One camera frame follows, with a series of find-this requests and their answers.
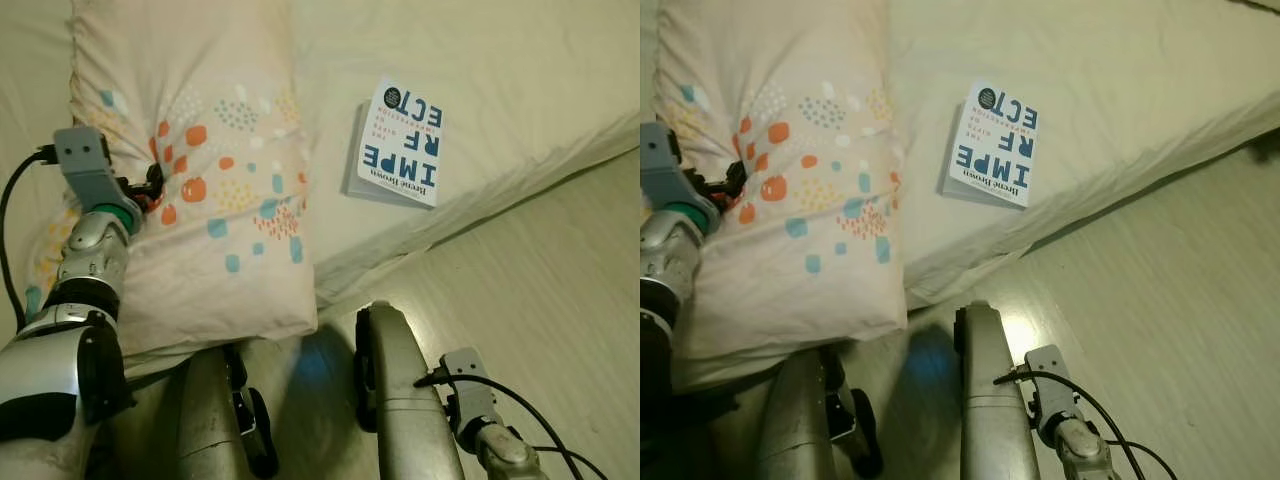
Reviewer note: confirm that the cream sheeted bed mattress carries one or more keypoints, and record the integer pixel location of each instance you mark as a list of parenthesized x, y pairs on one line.
[(520, 80), (1130, 80)]

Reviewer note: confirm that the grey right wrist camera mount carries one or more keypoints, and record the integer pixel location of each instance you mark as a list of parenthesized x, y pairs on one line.
[(465, 385), (1050, 385)]

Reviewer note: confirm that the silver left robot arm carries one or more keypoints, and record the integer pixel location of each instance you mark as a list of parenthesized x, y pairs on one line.
[(90, 260), (665, 260)]

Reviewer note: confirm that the silver robot leg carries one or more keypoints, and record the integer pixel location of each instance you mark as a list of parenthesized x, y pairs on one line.
[(990, 400), (400, 400), (790, 420), (205, 420)]

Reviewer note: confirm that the dotted cream pillow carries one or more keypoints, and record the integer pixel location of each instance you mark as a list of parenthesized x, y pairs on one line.
[(810, 120), (220, 120)]

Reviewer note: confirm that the silver robot right leg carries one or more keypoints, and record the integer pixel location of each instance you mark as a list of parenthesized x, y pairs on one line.
[(990, 400), (400, 400)]

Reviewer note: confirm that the white blue lettered book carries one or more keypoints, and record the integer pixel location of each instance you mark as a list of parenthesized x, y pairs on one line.
[(400, 150), (990, 150)]

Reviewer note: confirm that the silver robot left leg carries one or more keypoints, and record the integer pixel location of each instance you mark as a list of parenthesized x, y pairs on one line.
[(205, 420), (790, 420)]

